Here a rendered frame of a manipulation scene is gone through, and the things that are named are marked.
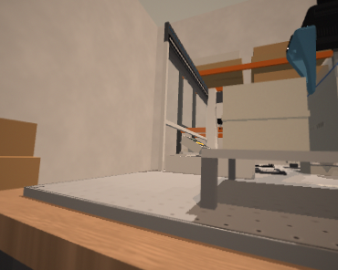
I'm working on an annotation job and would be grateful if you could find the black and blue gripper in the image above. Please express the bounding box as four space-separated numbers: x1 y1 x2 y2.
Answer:
286 0 338 95

